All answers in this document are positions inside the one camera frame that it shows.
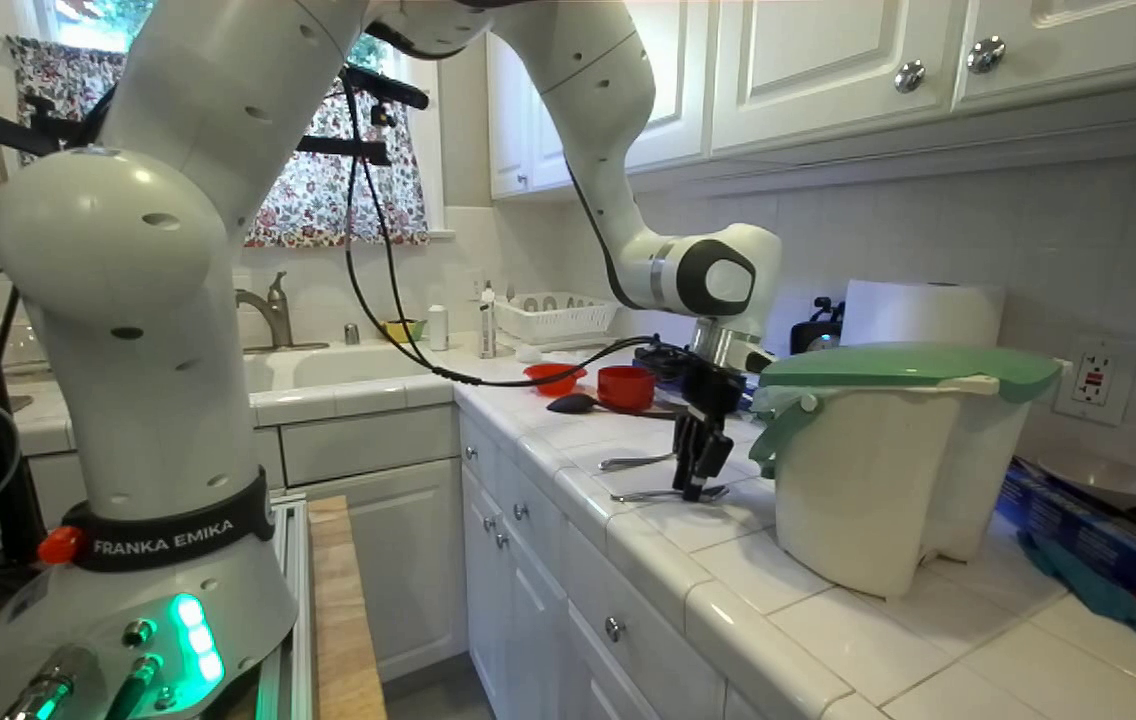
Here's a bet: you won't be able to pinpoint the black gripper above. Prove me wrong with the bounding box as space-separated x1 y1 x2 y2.
673 356 745 500

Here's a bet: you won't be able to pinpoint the white bin with liner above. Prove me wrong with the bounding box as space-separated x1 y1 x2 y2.
747 383 1026 598

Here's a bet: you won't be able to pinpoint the green bin lid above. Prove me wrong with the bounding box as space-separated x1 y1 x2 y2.
760 345 1062 399

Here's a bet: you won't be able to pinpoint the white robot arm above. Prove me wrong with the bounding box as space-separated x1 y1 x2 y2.
0 0 784 720

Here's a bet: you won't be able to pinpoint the red measuring cup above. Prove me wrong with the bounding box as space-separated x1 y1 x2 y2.
597 363 654 412

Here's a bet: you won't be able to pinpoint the metal fork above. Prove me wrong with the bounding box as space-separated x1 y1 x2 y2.
597 451 673 471

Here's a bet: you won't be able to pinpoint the black measuring scoop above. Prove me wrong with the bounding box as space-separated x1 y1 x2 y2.
547 390 597 414

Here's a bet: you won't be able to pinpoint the red bowl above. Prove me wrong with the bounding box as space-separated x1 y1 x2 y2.
523 359 583 397

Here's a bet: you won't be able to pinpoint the white dish rack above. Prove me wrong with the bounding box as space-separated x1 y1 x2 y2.
497 291 615 346

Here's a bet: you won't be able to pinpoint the white paper towel roll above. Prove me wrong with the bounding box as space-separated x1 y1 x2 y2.
841 278 1003 345

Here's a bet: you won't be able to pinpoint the white lower cabinet fronts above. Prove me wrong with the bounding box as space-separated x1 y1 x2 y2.
254 399 865 720

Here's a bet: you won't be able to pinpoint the yellow sponge dish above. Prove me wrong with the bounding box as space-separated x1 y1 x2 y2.
382 320 425 345

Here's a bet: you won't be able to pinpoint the white upper cabinets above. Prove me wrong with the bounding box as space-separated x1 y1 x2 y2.
487 0 1136 198

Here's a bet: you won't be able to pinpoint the floral window curtain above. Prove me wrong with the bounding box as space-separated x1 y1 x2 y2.
0 36 427 249

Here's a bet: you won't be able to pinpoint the kitchen faucet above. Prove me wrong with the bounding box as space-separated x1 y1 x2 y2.
237 271 291 351

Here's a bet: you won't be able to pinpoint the blue wrap box right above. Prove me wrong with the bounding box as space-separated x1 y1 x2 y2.
995 460 1136 632

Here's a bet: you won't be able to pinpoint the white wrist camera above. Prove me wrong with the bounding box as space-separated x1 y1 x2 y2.
723 335 772 373

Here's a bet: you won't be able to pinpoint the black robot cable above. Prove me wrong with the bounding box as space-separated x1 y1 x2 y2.
339 74 691 390

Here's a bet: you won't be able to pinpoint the wall power outlet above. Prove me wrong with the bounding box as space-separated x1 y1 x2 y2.
1055 330 1136 426

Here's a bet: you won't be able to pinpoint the black camera on stand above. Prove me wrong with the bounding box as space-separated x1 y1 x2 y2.
339 63 431 110

